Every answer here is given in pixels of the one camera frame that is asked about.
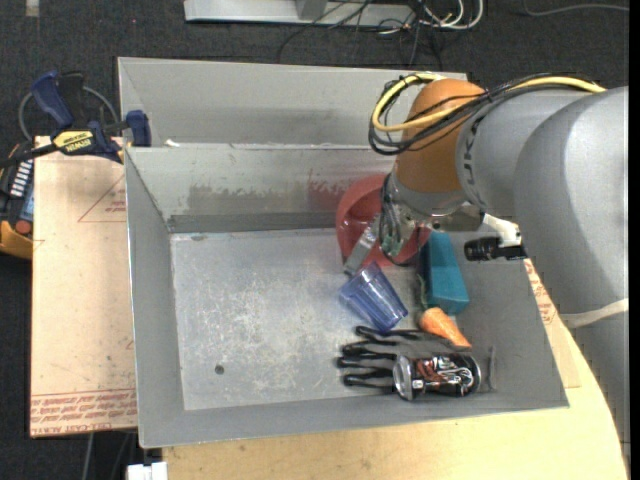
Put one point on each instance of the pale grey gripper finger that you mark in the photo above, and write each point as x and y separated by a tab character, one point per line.
359	254

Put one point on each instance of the grey metal bin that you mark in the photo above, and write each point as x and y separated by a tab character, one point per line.
260	318

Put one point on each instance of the teal box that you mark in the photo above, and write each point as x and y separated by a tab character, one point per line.
442	275

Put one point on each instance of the orange toy carrot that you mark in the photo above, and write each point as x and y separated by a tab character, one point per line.
442	324

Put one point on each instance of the red plastic bowl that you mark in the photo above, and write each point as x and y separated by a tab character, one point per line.
355	213

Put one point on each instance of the black cylinder on white bracket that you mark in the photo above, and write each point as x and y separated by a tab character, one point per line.
482	249

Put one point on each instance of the blue clear plastic cup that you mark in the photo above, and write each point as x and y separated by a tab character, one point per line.
372	298

